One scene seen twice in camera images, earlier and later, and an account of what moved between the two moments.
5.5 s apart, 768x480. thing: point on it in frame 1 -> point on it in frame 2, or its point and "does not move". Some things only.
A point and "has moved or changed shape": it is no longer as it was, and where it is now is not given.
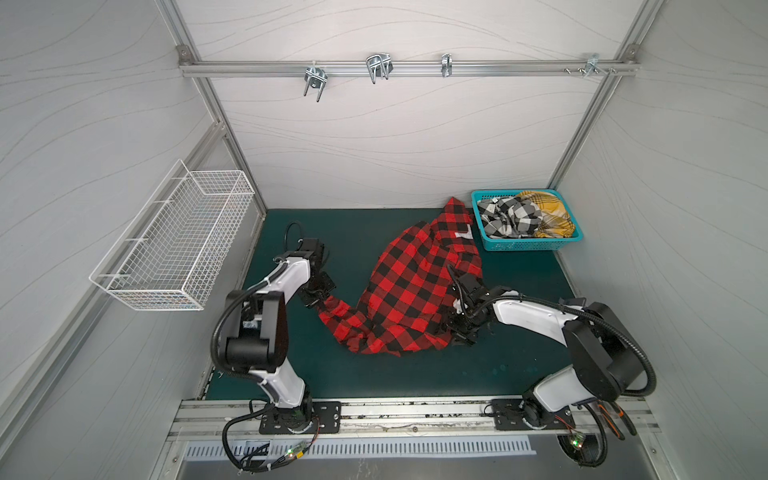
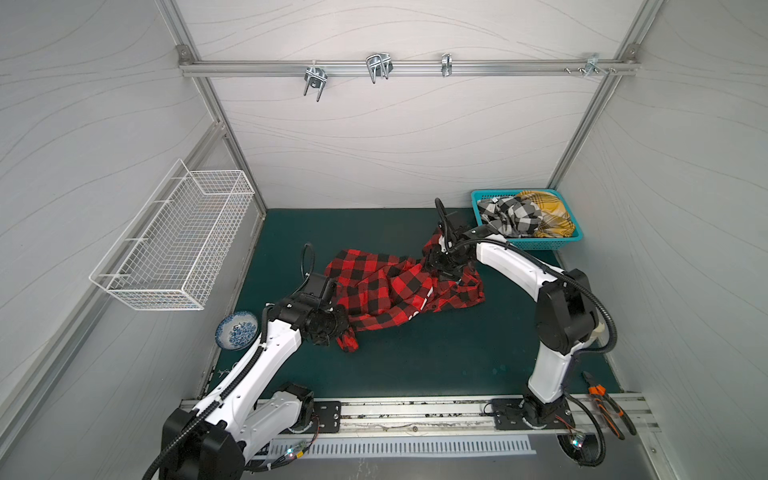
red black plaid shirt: x=406 y=302 has moved or changed shape
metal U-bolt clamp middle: x=379 y=65 does not move
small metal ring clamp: x=447 y=65 does not move
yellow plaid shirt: x=555 y=220 does not move
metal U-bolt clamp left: x=315 y=77 does not move
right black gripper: x=462 y=313 -> x=437 y=260
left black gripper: x=311 y=300 -> x=342 y=324
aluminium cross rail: x=519 y=67 does not move
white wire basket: x=171 y=250 does not move
